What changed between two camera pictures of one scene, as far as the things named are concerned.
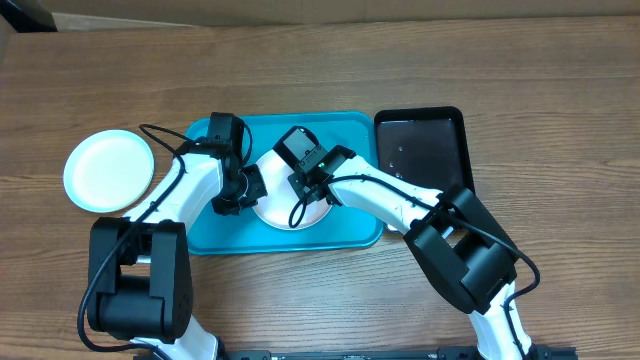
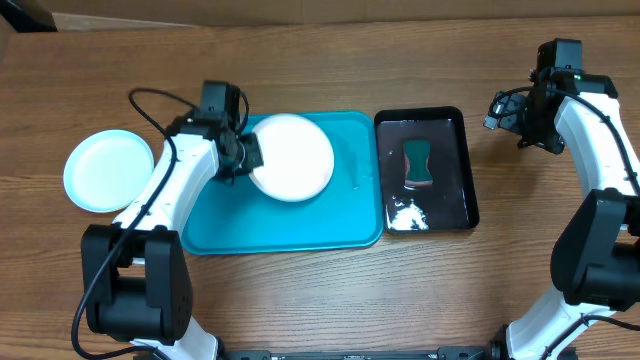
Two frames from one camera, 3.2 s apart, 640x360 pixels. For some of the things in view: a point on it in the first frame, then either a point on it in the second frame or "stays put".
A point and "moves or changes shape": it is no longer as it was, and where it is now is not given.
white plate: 282,196 moves or changes shape
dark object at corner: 28,16 stays put
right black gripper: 301,181 -> 523,120
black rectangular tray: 425,145 stays put
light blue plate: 108,171 stays put
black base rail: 468,353 stays put
